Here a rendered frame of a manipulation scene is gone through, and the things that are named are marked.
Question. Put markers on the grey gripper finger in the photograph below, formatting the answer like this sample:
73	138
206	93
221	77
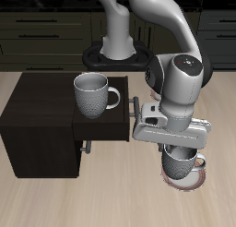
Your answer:
160	147

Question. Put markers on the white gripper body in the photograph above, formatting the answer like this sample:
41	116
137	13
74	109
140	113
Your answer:
172	139

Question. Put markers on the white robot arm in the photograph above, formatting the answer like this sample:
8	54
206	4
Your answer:
179	83

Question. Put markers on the white porcelain mug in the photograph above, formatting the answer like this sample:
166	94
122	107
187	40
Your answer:
176	166
90	97

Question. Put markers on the white plate with red rim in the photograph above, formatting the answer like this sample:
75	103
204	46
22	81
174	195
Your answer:
154	95
190	181

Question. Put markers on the dark grey kitchen cupboard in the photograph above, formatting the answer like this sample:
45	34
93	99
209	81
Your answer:
218	43

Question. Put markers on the dark wooden cabinet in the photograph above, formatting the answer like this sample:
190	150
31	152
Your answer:
40	113

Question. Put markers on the dark olive kitchen cupboard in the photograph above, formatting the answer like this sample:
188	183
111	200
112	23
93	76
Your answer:
46	46

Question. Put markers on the black kitchen countertop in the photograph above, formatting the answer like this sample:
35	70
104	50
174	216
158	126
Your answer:
37	0

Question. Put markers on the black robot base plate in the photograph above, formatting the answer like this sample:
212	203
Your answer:
92	60

